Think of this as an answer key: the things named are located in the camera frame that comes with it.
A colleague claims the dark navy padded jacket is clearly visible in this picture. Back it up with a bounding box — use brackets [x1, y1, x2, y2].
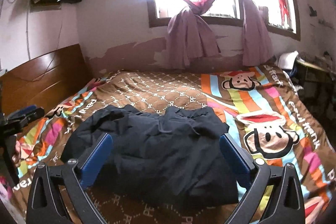
[61, 105, 238, 207]

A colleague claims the person's left hand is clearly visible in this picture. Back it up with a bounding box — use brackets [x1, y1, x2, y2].
[12, 140, 21, 167]

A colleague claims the brown wooden headboard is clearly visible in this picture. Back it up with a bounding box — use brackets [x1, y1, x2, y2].
[1, 44, 92, 114]

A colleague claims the colourful cartoon monkey quilt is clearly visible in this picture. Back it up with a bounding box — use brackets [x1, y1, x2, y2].
[1, 64, 335, 223]

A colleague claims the dark bedside desk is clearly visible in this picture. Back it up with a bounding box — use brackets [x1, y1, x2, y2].
[295, 57, 335, 118]

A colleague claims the white item by bed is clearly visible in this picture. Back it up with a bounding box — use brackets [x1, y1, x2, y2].
[277, 51, 299, 71]

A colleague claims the left pink curtain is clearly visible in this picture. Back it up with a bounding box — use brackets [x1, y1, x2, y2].
[166, 0, 221, 70]

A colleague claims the black cable on headboard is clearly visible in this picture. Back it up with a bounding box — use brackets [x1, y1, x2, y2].
[18, 52, 57, 83]

